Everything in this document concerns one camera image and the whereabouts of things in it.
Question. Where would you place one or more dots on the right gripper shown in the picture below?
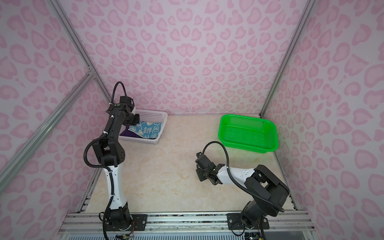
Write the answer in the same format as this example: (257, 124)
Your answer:
(197, 172)

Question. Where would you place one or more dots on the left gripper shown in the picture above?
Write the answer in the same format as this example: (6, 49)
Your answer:
(137, 121)

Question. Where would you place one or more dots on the purple towel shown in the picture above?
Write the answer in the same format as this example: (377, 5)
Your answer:
(127, 133)

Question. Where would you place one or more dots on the patterned towel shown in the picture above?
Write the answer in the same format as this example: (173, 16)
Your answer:
(147, 130)

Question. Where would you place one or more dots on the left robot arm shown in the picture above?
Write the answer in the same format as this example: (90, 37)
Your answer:
(111, 155)

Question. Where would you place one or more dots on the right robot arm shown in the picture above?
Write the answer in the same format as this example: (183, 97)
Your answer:
(269, 193)

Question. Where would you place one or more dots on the white plastic basket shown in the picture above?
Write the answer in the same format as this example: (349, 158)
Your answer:
(149, 116)

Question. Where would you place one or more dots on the left diagonal aluminium strut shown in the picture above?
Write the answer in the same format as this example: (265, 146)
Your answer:
(21, 157)

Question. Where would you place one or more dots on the green plastic basket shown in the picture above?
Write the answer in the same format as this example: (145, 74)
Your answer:
(248, 133)

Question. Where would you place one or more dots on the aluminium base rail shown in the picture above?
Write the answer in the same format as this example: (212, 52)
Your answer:
(290, 225)

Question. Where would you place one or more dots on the left corner aluminium post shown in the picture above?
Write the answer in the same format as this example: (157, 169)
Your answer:
(78, 45)

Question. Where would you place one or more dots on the corner aluminium post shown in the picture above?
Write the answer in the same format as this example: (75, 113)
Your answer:
(310, 7)
(78, 45)

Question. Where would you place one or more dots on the right corner aluminium post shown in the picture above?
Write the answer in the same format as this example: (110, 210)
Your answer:
(310, 7)

